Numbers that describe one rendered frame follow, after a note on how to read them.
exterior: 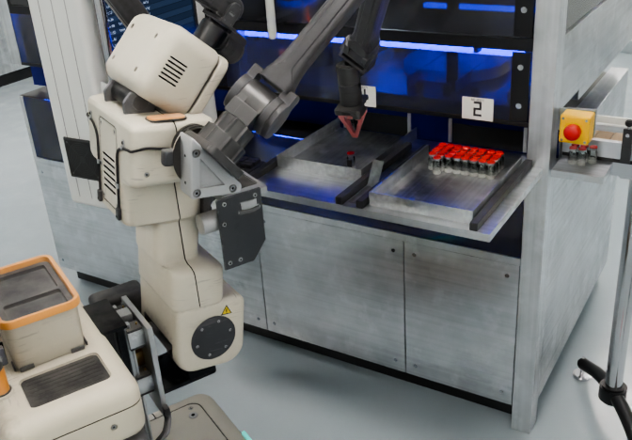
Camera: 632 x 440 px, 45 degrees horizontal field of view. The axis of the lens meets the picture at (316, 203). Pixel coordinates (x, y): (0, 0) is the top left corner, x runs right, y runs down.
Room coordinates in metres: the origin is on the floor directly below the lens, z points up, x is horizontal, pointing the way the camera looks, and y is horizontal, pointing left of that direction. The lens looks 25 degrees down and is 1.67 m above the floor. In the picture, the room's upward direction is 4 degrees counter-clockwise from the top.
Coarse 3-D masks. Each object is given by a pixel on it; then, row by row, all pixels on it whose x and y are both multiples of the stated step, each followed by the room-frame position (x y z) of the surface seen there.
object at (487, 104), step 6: (462, 102) 1.91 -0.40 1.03; (468, 102) 1.90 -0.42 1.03; (486, 102) 1.87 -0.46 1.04; (492, 102) 1.87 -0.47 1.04; (462, 108) 1.91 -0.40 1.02; (468, 108) 1.90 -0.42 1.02; (486, 108) 1.87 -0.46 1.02; (492, 108) 1.87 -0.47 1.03; (462, 114) 1.91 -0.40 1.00; (468, 114) 1.90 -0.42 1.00; (480, 114) 1.88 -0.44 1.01; (486, 114) 1.87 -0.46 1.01; (492, 114) 1.87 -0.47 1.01; (486, 120) 1.87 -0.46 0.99; (492, 120) 1.86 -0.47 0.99
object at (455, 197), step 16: (416, 160) 1.86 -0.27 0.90; (400, 176) 1.78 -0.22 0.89; (416, 176) 1.79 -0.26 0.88; (432, 176) 1.79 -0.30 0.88; (448, 176) 1.78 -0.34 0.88; (464, 176) 1.77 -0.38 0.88; (496, 176) 1.76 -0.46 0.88; (384, 192) 1.70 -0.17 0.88; (400, 192) 1.70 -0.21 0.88; (416, 192) 1.70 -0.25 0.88; (432, 192) 1.69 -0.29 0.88; (448, 192) 1.68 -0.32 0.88; (464, 192) 1.68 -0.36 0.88; (480, 192) 1.67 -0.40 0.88; (496, 192) 1.63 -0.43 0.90; (400, 208) 1.60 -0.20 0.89; (416, 208) 1.58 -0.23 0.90; (432, 208) 1.56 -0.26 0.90; (448, 208) 1.54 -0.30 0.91; (464, 208) 1.59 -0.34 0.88; (480, 208) 1.54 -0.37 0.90
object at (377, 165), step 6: (372, 162) 1.78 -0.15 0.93; (378, 162) 1.78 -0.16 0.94; (372, 168) 1.77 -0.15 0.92; (378, 168) 1.77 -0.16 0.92; (372, 174) 1.77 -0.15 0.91; (378, 174) 1.76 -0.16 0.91; (372, 180) 1.76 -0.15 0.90; (378, 180) 1.75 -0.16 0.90; (366, 186) 1.75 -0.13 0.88; (372, 186) 1.75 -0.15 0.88; (360, 192) 1.72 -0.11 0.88; (354, 198) 1.68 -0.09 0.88
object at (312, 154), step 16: (336, 128) 2.19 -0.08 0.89; (416, 128) 2.07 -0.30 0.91; (304, 144) 2.04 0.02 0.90; (320, 144) 2.07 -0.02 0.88; (336, 144) 2.06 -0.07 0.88; (352, 144) 2.06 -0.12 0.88; (368, 144) 2.05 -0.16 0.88; (384, 144) 2.04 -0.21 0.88; (400, 144) 1.98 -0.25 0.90; (288, 160) 1.91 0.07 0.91; (304, 160) 1.88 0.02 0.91; (320, 160) 1.95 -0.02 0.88; (336, 160) 1.94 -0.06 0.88; (368, 160) 1.93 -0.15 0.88; (336, 176) 1.83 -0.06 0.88; (352, 176) 1.80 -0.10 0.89
